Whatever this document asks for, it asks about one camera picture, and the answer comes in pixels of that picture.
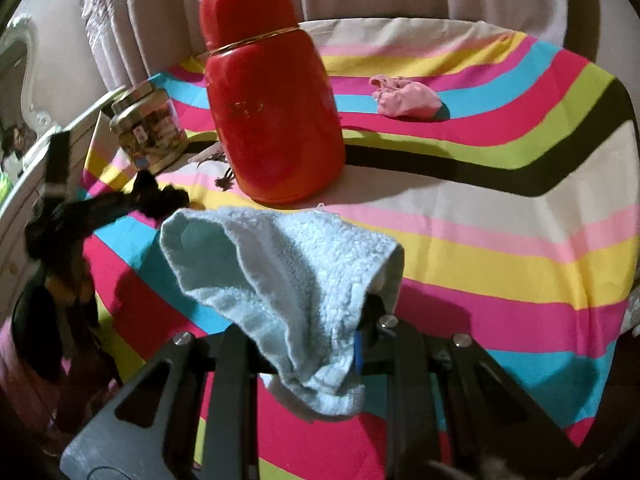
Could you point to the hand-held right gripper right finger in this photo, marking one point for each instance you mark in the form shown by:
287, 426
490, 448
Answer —
358, 356

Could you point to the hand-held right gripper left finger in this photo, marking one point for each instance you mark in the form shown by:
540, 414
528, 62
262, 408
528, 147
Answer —
232, 360

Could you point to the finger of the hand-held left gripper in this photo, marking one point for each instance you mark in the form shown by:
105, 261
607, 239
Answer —
105, 210

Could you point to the light blue towel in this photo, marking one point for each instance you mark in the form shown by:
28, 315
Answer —
280, 270

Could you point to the person's left forearm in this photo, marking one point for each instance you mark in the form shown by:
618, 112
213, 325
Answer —
25, 385

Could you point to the white dresser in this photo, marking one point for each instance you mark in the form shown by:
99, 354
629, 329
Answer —
20, 220

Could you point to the gold lidded clear jar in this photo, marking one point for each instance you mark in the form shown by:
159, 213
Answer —
150, 132

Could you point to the white ornate mirror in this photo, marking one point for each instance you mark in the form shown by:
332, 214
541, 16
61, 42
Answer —
31, 60

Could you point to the white lace curtain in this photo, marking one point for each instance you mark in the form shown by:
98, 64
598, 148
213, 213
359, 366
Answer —
107, 5

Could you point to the red thermos jug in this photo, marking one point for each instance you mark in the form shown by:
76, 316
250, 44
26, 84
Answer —
270, 125

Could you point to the striped colourful blanket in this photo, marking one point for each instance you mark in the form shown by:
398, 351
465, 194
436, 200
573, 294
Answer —
500, 220

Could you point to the pink cloth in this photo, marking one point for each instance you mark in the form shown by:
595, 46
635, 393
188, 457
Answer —
405, 100

